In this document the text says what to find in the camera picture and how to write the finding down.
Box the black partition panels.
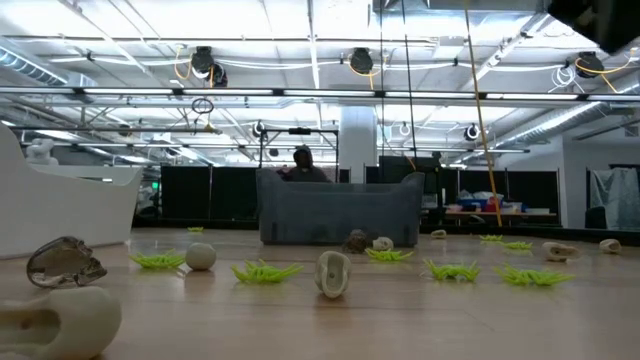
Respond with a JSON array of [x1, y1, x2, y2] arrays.
[[159, 164, 561, 224]]

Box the long light bar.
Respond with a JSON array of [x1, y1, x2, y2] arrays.
[[0, 84, 640, 102]]

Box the grey tarp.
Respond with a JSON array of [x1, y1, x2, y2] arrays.
[[588, 166, 640, 231]]

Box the wooden table with bins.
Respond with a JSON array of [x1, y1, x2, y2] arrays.
[[443, 188, 559, 226]]

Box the person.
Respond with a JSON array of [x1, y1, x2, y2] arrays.
[[277, 143, 332, 184]]

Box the brown translucent toy skull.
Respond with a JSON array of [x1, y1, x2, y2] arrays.
[[25, 235, 109, 289], [341, 228, 371, 255]]

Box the white plastic bin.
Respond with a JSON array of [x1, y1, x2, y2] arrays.
[[0, 122, 144, 260]]

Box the dark grey translucent bin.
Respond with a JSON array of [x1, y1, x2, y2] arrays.
[[255, 167, 426, 247]]

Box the yellow hanging cable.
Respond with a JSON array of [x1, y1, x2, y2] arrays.
[[462, 0, 504, 227]]

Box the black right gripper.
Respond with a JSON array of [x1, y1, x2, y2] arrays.
[[547, 0, 640, 55]]

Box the black metal stand frame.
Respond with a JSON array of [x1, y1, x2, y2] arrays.
[[257, 126, 341, 174]]

